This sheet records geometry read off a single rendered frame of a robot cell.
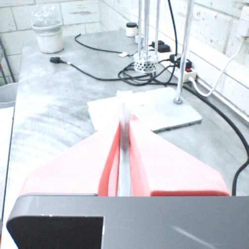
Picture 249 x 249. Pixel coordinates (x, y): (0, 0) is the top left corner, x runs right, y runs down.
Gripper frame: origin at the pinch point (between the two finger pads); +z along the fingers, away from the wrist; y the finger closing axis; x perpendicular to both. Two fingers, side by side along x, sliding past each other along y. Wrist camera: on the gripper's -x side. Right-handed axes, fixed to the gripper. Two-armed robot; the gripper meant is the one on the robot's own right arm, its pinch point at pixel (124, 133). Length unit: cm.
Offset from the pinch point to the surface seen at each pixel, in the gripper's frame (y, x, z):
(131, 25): -3, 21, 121
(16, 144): 28, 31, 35
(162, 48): -16, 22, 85
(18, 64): 114, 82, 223
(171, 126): -13, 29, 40
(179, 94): -16, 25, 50
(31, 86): 34, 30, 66
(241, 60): -35, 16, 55
